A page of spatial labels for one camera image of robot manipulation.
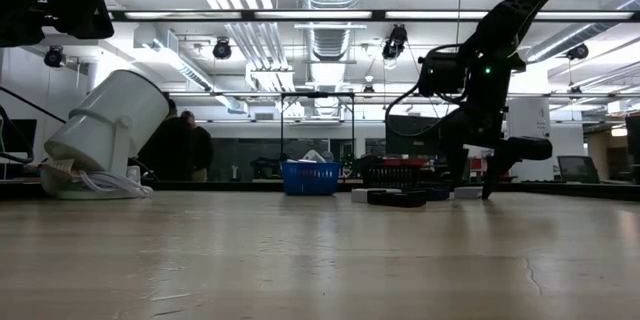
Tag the white pillar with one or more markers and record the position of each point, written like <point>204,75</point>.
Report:
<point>535,120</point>

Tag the purple LCD display module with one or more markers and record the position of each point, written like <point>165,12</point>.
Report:
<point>439,194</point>

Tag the black plastic bin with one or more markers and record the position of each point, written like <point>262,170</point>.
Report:
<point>392,177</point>

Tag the blue plastic bin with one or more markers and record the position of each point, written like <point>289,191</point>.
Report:
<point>310,180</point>

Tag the black overhead beam with lights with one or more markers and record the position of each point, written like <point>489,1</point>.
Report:
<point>378,15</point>

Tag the black LCD display module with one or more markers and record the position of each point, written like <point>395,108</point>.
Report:
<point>400,200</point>

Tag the white cylindrical appliance on stand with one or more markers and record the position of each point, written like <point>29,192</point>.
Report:
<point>110,115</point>

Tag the black overhead camera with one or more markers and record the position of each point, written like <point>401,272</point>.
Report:
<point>395,42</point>

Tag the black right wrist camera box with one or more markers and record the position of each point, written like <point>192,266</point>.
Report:
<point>442,75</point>

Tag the red storage crate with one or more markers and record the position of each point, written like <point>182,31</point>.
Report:
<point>405,162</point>

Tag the black computer monitor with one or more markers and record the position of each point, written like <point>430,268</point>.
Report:
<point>412,147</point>
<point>22,135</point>

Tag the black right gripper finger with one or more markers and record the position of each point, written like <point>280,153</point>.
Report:
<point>456,155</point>
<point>525,149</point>

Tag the black aluminium table frame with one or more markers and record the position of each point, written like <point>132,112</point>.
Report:
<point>575,190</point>

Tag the white display module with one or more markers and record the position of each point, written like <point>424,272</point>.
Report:
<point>467,193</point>
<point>359,196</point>

